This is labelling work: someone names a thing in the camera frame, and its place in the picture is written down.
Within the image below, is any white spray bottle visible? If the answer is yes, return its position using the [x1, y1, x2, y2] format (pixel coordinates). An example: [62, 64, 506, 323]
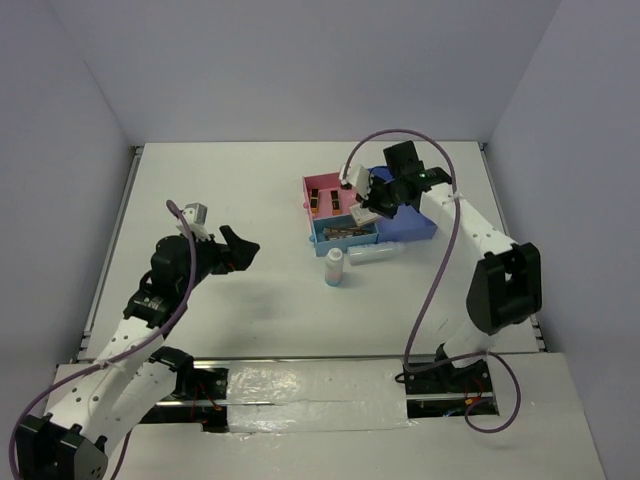
[347, 241, 407, 266]

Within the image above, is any pink compact label up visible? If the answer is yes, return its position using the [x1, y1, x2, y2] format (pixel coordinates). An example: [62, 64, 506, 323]
[349, 203, 380, 227]

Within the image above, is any long brown eyeshadow palette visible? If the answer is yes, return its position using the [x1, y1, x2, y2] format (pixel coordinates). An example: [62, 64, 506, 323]
[322, 227, 372, 240]

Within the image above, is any white pastel bottle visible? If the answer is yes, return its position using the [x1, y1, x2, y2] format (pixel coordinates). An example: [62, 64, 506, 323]
[325, 248, 344, 287]

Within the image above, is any black gold lipstick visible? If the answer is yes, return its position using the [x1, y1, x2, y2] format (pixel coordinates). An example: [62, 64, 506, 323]
[330, 189, 342, 216]
[309, 188, 320, 217]

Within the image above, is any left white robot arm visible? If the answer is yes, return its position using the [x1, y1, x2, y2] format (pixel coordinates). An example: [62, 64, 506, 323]
[10, 225, 260, 479]

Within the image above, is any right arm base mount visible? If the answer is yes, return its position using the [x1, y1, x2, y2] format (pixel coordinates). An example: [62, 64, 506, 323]
[394, 359, 498, 419]

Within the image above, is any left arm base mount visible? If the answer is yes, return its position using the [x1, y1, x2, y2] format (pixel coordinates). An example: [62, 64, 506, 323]
[140, 368, 229, 433]

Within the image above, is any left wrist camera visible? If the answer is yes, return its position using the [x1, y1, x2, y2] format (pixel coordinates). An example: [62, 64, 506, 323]
[180, 203, 209, 241]

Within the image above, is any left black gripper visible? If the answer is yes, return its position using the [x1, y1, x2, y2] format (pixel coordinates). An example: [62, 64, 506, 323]
[177, 225, 259, 295]

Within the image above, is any pink blue purple organizer tray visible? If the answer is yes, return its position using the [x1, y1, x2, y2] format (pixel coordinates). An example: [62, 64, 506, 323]
[302, 172, 437, 257]

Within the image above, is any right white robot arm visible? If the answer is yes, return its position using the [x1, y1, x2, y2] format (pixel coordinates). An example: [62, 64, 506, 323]
[341, 141, 542, 391]

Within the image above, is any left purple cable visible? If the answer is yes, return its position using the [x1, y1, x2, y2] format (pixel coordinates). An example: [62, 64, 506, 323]
[7, 199, 197, 480]

